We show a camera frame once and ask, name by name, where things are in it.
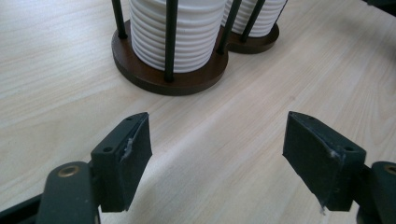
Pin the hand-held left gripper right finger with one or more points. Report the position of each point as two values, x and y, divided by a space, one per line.
323 165

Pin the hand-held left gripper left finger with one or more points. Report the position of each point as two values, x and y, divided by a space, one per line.
124 168

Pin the dark wooden cup holder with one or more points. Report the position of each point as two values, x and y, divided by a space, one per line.
186 82
255 46

